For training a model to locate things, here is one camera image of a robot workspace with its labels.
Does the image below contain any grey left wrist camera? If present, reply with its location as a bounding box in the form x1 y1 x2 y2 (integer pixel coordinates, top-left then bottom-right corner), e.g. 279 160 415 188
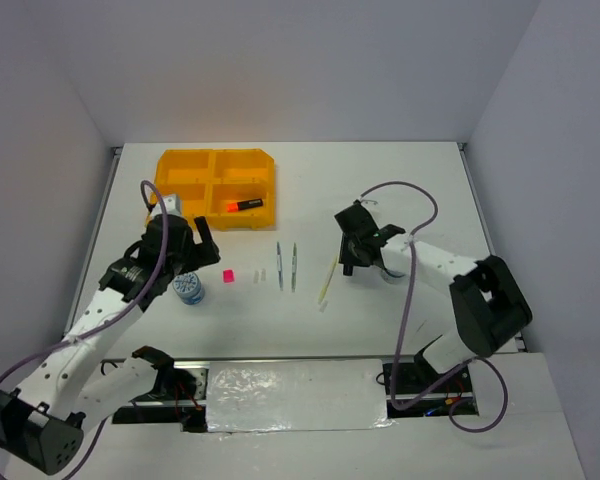
162 194 182 216

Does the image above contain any silver foil panel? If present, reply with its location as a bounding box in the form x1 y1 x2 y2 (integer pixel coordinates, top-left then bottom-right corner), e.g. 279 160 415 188
206 359 392 433

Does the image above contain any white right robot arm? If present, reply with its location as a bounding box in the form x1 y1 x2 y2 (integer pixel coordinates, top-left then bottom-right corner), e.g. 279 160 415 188
335 201 533 391

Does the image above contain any yellow clear pen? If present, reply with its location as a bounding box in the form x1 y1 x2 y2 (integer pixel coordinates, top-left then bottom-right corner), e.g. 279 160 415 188
318 255 338 305

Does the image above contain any orange four-compartment plastic bin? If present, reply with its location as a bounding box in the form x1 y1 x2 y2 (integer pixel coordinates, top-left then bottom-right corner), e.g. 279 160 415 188
154 149 276 230

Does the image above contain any pink marker cap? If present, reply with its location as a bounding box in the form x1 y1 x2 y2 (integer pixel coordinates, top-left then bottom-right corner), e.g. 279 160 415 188
222 269 235 283

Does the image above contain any blue white tape roll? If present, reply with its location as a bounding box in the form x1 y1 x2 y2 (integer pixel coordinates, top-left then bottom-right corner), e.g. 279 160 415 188
172 272 205 305
381 270 406 284

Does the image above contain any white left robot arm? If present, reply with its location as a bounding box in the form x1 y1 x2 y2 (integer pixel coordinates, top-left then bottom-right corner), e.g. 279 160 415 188
0 194 220 475

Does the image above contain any black orange-tip highlighter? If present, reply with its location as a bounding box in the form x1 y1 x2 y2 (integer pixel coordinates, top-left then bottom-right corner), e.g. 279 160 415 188
226 198 264 213

